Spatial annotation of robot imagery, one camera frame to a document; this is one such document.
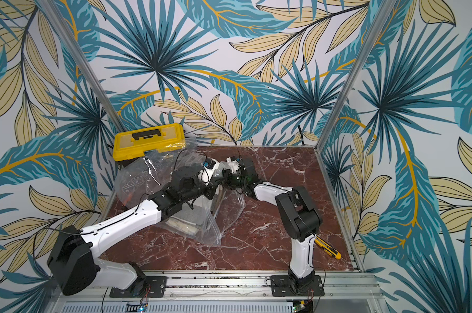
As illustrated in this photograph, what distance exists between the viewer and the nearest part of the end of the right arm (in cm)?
75

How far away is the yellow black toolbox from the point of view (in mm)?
969

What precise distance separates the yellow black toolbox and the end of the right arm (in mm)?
348
